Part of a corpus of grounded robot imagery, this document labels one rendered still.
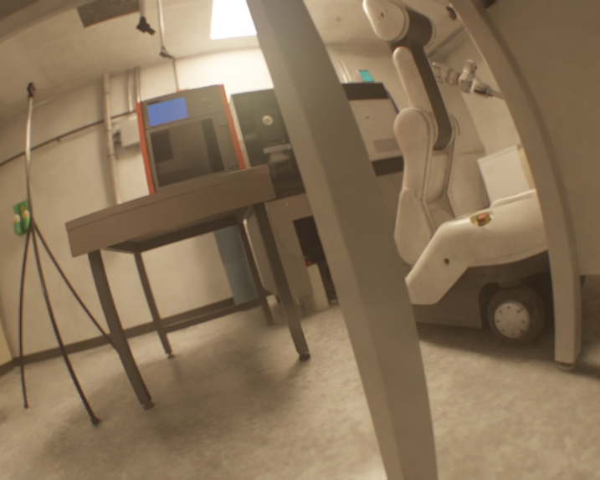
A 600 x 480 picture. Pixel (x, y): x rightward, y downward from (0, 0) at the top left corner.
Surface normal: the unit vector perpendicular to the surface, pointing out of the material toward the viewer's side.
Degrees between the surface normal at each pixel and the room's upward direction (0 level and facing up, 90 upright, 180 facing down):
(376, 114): 90
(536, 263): 90
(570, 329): 90
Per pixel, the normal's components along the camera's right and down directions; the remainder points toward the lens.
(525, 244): -0.29, 0.10
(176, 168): 0.29, -0.08
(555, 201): -0.91, 0.27
